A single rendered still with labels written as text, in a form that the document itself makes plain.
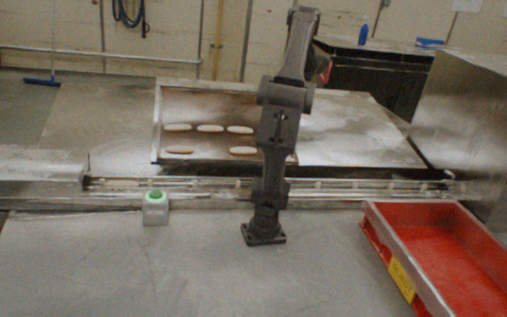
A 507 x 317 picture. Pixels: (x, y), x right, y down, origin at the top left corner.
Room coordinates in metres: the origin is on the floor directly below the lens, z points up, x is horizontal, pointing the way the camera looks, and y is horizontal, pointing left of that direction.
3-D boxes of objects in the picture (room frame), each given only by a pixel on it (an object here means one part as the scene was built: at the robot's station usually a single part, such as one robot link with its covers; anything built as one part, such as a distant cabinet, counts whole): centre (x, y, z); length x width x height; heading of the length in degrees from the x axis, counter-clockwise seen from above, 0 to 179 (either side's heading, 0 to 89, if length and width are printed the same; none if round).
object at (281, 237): (0.89, -0.06, 0.86); 0.12 x 0.09 x 0.08; 111
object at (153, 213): (0.89, 0.26, 0.84); 0.08 x 0.08 x 0.11; 15
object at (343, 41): (3.64, -1.23, 0.51); 1.93 x 1.05 x 1.02; 105
